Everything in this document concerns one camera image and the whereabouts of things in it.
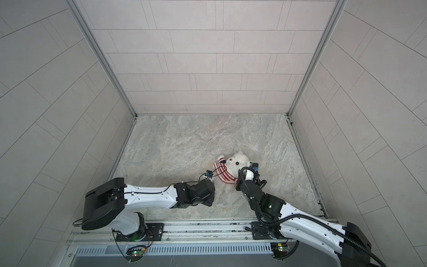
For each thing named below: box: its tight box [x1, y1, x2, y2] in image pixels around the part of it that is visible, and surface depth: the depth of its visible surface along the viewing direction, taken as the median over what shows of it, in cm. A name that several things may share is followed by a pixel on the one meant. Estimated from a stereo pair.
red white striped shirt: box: [213, 155, 238, 185], surface depth 80 cm
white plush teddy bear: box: [214, 151, 250, 200], surface depth 79 cm
